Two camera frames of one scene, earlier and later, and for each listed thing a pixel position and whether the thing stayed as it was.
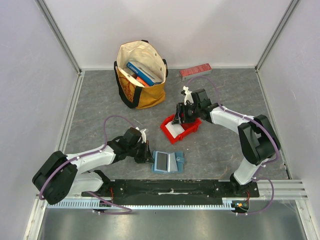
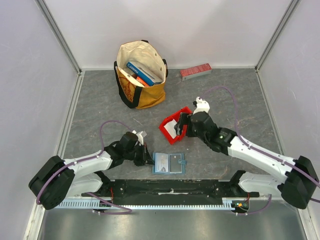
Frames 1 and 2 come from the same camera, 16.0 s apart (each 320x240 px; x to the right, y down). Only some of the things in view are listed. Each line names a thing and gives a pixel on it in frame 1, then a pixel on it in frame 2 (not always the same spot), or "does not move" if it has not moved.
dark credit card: (161, 163) -> (175, 166)
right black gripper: (180, 113) -> (184, 124)
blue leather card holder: (176, 163) does not move
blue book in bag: (141, 74) does not move
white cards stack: (175, 130) does not move
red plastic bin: (188, 128) does not move
